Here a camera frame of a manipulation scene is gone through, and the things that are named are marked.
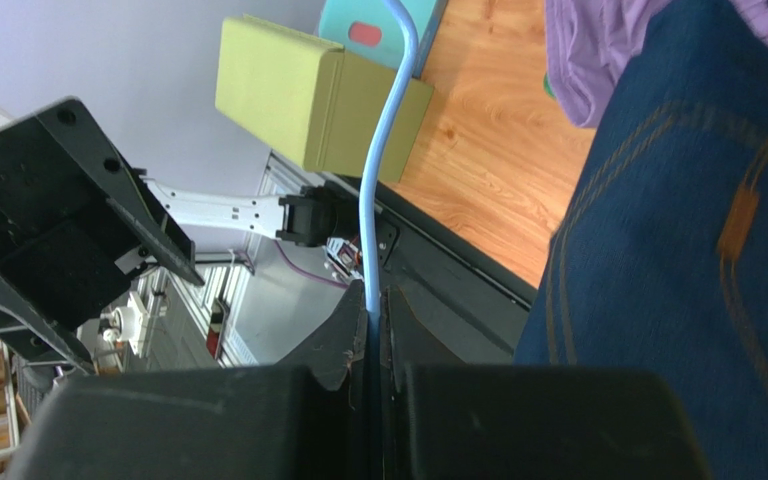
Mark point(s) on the olive green box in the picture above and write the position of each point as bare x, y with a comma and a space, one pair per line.
311, 100

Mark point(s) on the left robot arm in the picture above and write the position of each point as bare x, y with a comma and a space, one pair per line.
307, 219

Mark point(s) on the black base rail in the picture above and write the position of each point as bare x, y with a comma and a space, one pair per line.
471, 303

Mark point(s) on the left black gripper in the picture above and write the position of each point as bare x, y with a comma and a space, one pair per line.
70, 207

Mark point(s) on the purple trousers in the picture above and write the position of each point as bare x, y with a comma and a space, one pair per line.
589, 43

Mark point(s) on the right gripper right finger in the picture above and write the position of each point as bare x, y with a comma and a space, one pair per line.
448, 419

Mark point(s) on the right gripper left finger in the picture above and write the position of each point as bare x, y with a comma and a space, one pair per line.
297, 419

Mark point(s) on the green plastic tray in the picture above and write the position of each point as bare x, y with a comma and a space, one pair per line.
547, 87

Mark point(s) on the dark blue denim garment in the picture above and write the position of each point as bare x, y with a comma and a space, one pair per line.
661, 260

